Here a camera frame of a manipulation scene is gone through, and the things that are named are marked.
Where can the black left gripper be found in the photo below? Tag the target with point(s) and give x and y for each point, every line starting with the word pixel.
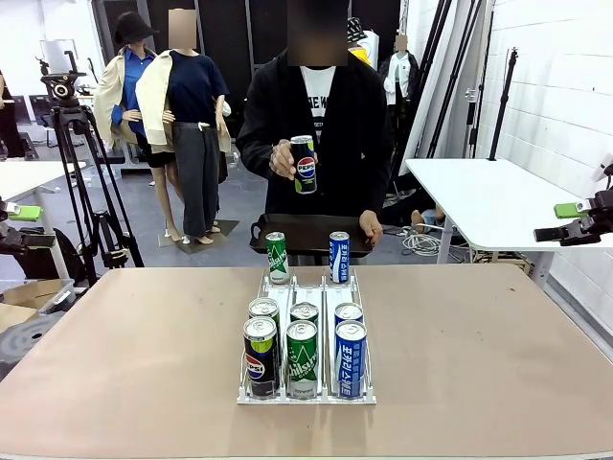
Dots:
pixel 7 235

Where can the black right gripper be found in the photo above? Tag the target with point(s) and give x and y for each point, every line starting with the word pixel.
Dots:
pixel 601 215

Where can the dark brown serving tray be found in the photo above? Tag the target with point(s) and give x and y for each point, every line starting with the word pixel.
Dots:
pixel 311 235

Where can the black Pepsi can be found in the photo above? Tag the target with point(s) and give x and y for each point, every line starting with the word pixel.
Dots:
pixel 306 167
pixel 263 306
pixel 261 364

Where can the green Chilsung cider can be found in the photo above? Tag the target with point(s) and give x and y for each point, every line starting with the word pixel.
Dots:
pixel 301 364
pixel 304 311
pixel 278 259

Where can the person's left forearm black sleeve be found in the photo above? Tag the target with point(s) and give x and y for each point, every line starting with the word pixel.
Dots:
pixel 376 187

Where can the person's right forearm black sleeve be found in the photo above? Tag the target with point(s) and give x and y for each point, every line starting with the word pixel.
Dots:
pixel 256 153

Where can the person sitting on floor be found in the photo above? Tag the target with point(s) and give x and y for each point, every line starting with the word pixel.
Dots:
pixel 421 215

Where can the person in black jacket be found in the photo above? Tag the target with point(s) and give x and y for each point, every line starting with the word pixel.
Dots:
pixel 345 144

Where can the person's left hand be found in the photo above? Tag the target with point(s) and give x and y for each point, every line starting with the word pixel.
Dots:
pixel 371 227

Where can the person's right hand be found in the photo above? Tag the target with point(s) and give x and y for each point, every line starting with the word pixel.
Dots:
pixel 282 160

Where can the black bag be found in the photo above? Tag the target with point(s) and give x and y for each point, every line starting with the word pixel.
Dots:
pixel 43 263

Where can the white table with white legs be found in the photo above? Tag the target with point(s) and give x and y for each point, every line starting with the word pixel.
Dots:
pixel 24 177

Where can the open cardboard box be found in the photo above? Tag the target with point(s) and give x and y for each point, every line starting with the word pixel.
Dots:
pixel 33 292

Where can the gray stool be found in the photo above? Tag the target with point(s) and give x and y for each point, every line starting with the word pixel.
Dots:
pixel 29 144

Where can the large white table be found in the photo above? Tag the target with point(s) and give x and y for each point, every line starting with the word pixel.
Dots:
pixel 479 201

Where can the bystander in dark clothes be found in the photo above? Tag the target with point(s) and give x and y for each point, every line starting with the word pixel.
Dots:
pixel 9 124

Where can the gray round disc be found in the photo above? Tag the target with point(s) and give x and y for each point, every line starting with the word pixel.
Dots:
pixel 24 340

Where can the black light stand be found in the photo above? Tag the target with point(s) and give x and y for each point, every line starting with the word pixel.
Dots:
pixel 503 105

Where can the white board on stand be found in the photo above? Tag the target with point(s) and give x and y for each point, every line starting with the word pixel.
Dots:
pixel 57 55

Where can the black leaning pole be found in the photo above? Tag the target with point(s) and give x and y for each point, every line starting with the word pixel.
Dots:
pixel 434 72
pixel 457 72

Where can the mannequin with black hat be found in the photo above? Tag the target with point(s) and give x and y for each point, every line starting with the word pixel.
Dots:
pixel 131 72

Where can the mannequin with cream jacket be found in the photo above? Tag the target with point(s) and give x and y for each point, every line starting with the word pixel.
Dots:
pixel 191 96

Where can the mannequin with white jacket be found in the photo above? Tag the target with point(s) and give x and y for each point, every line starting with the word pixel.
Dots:
pixel 400 72

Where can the blue Pocari Sweat can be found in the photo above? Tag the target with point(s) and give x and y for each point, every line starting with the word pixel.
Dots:
pixel 350 364
pixel 348 311
pixel 339 259

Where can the mannequin with yellow hoodie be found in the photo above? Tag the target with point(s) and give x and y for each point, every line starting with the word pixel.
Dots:
pixel 364 55

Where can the white can dispenser rack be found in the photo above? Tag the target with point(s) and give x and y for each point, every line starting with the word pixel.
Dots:
pixel 306 292

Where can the black camera tripod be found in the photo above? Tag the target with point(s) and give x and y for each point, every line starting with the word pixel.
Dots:
pixel 64 115

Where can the dark mannequin base plate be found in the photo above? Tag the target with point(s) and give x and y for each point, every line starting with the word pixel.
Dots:
pixel 225 227

